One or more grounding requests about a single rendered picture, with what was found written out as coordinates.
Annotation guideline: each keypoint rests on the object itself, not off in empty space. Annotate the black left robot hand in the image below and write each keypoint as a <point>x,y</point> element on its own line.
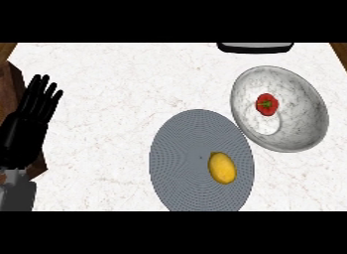
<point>21,132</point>

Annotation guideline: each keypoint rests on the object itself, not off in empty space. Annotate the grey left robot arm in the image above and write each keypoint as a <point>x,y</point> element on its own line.
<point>14,193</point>

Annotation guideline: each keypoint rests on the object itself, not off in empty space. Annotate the round grey placemat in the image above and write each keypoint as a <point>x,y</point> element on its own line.
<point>184,158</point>

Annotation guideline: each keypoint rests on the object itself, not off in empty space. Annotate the red bell pepper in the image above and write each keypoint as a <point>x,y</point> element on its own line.
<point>267,104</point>

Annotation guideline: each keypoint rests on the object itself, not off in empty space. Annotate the white marble bowl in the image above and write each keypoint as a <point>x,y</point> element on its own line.
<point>296,129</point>

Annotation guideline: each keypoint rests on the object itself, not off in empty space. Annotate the yellow lemon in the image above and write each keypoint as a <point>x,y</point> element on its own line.
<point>221,167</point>

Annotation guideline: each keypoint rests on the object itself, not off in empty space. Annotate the black and grey appliance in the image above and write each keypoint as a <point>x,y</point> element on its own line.
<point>255,48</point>

